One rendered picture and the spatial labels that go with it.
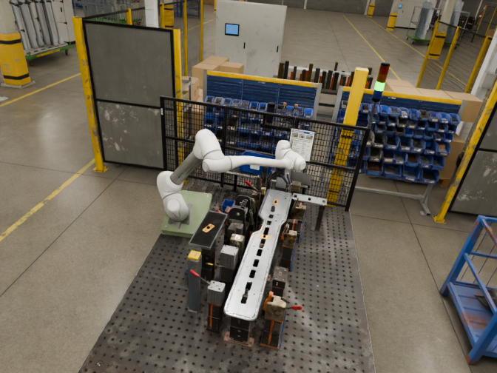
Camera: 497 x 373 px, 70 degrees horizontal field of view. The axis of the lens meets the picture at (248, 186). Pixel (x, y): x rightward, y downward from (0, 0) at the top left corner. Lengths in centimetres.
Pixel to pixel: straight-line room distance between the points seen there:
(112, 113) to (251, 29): 495
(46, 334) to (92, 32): 326
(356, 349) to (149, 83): 363
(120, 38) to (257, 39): 494
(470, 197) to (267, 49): 578
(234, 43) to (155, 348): 782
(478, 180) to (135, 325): 420
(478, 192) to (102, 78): 487
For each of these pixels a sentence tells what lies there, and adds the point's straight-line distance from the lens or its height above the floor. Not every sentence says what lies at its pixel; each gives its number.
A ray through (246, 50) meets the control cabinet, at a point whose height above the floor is 99.
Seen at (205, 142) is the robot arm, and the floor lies 160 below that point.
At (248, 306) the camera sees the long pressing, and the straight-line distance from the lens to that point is 208.
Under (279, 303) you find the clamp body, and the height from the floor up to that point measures 106.
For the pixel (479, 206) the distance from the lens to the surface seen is 535.
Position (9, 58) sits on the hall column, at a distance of 959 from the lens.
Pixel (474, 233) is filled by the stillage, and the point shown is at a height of 79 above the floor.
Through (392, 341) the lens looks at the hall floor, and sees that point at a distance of 351.
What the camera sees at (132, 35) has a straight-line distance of 461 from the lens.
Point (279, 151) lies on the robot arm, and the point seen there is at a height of 148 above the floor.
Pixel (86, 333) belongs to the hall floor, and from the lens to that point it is 336.
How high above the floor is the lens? 258
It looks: 31 degrees down
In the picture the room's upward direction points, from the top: 5 degrees clockwise
